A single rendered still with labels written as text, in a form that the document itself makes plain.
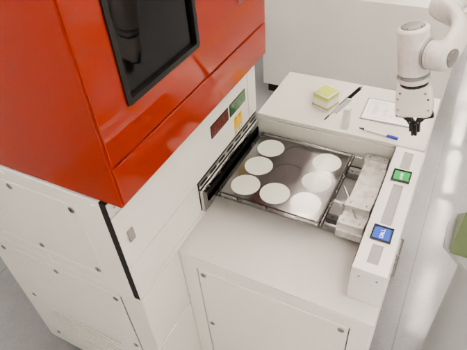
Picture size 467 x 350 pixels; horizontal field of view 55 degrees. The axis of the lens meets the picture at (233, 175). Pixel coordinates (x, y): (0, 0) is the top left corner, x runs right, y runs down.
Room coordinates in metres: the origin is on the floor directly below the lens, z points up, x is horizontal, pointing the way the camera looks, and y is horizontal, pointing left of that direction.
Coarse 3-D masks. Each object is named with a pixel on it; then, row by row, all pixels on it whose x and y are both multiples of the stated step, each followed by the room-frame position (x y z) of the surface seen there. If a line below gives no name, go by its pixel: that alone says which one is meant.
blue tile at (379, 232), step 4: (376, 228) 0.81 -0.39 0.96; (380, 228) 0.81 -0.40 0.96; (384, 228) 0.81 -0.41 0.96; (376, 232) 0.80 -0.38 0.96; (380, 232) 0.80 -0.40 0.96; (384, 232) 0.79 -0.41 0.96; (388, 232) 0.79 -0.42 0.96; (372, 236) 0.78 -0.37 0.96; (376, 236) 0.78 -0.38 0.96; (380, 236) 0.78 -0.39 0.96; (384, 236) 0.78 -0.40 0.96; (388, 236) 0.78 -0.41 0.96; (388, 240) 0.76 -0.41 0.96
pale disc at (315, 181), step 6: (306, 174) 1.13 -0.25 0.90; (312, 174) 1.13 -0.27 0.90; (318, 174) 1.13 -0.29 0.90; (324, 174) 1.12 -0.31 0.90; (306, 180) 1.10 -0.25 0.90; (312, 180) 1.10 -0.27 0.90; (318, 180) 1.10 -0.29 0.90; (324, 180) 1.10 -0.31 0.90; (330, 180) 1.09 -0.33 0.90; (306, 186) 1.07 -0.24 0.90; (312, 186) 1.07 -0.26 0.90; (318, 186) 1.07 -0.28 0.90; (324, 186) 1.07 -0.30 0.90; (330, 186) 1.06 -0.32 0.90
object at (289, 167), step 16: (256, 144) 1.32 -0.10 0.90; (288, 144) 1.30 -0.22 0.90; (272, 160) 1.22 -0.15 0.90; (288, 160) 1.21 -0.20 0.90; (304, 160) 1.21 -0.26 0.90; (256, 176) 1.14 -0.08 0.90; (272, 176) 1.14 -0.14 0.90; (288, 176) 1.13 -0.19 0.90; (336, 176) 1.11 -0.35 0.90; (224, 192) 1.08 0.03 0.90; (256, 192) 1.06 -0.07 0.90; (304, 192) 1.04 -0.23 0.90; (320, 192) 1.04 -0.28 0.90; (288, 208) 0.98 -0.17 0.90; (304, 208) 0.97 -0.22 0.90; (320, 208) 0.97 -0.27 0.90
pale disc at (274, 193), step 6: (264, 186) 1.09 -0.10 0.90; (270, 186) 1.09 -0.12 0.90; (276, 186) 1.09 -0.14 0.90; (282, 186) 1.08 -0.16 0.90; (264, 192) 1.06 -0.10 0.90; (270, 192) 1.06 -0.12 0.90; (276, 192) 1.06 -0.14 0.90; (282, 192) 1.05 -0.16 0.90; (288, 192) 1.05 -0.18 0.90; (264, 198) 1.03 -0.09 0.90; (270, 198) 1.03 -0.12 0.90; (276, 198) 1.03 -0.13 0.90; (282, 198) 1.03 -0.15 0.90
